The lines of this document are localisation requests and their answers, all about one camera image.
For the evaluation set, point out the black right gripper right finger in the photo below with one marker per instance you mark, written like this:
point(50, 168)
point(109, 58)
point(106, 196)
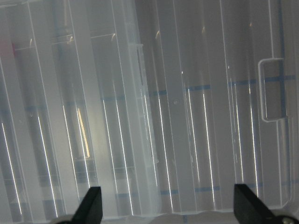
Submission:
point(249, 209)

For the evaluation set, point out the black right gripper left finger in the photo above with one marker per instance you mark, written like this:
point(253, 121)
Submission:
point(90, 210)

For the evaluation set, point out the clear plastic box lid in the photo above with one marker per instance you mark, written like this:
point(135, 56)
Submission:
point(223, 90)

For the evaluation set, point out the clear plastic storage box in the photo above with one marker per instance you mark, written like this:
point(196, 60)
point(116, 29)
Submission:
point(74, 111)

